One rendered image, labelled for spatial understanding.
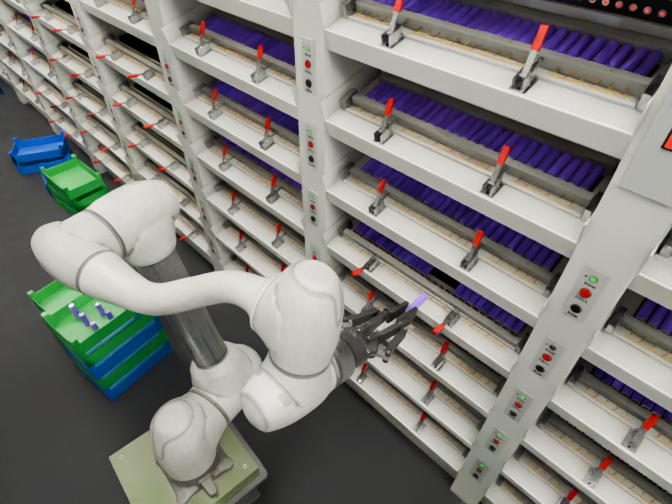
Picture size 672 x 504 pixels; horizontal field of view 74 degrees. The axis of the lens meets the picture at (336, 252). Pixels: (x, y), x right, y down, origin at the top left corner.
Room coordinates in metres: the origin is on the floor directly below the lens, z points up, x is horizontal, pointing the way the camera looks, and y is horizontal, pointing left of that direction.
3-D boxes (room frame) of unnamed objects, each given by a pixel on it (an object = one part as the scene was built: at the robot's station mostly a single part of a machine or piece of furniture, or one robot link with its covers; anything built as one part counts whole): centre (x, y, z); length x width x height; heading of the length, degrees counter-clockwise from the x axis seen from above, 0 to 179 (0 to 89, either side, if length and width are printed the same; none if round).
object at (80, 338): (1.04, 0.87, 0.36); 0.30 x 0.20 x 0.08; 144
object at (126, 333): (1.04, 0.87, 0.28); 0.30 x 0.20 x 0.08; 144
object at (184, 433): (0.55, 0.42, 0.41); 0.18 x 0.16 x 0.22; 151
